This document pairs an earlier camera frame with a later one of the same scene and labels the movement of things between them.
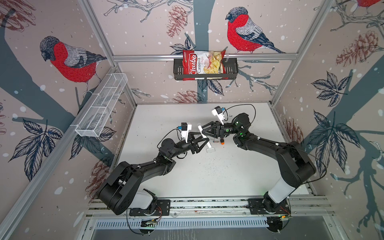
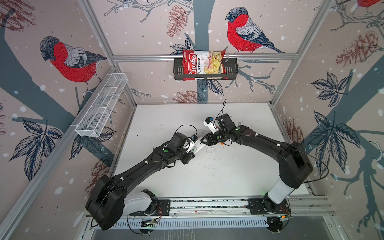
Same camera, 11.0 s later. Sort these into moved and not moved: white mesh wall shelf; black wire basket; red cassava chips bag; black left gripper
Moved: black left gripper
Not moved: black wire basket; red cassava chips bag; white mesh wall shelf
